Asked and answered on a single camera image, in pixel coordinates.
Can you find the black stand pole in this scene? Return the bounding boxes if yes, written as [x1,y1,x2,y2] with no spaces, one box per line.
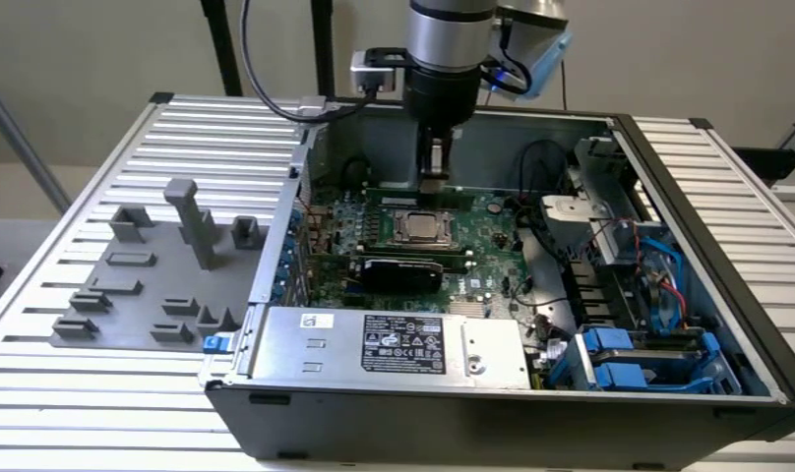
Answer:
[199,0,245,97]
[310,0,339,98]

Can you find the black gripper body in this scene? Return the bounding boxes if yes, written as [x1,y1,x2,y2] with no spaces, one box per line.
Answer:
[403,62,483,145]

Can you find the black open PC case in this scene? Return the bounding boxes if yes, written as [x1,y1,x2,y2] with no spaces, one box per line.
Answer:
[202,101,795,467]

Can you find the green motherboard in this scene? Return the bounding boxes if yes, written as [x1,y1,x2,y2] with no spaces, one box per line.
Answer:
[297,189,537,321]

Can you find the black camera cable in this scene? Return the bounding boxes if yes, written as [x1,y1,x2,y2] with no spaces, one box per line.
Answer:
[239,0,381,124]

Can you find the red wire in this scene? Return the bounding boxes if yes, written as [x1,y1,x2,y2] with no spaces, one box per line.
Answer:
[617,218,692,321]

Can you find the grey slanted metal pole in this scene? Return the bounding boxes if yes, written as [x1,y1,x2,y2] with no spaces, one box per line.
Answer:
[0,63,72,214]

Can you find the metal drive cage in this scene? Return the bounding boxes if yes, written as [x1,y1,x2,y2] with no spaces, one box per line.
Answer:
[538,136,666,269]

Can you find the black looped wire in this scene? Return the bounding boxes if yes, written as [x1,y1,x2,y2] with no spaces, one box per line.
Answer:
[517,139,574,203]

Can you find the CPU socket with metal frame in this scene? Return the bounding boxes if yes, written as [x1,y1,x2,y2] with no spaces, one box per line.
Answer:
[369,206,470,253]

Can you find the blue case latch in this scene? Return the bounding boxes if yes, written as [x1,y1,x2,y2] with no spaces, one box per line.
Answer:
[200,331,234,355]

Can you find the black graphics card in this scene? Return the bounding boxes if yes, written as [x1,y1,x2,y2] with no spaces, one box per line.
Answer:
[357,257,446,297]

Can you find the silver power supply unit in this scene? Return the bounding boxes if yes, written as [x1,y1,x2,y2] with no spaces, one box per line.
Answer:
[247,306,532,390]

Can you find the silver CPU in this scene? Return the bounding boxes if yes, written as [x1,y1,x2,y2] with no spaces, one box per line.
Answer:
[395,210,449,243]

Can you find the grey parts rack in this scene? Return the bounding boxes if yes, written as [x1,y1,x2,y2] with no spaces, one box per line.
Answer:
[47,178,273,353]

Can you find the small silver heat sink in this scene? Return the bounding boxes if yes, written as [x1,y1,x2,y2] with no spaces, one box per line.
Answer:
[445,301,493,320]

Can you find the blue disk bay carriers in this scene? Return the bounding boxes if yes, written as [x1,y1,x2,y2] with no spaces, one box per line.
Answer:
[549,323,745,394]

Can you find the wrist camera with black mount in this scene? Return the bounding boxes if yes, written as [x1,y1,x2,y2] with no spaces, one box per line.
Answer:
[350,45,414,97]

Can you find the blue data wire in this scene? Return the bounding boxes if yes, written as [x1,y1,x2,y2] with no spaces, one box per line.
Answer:
[637,234,690,328]

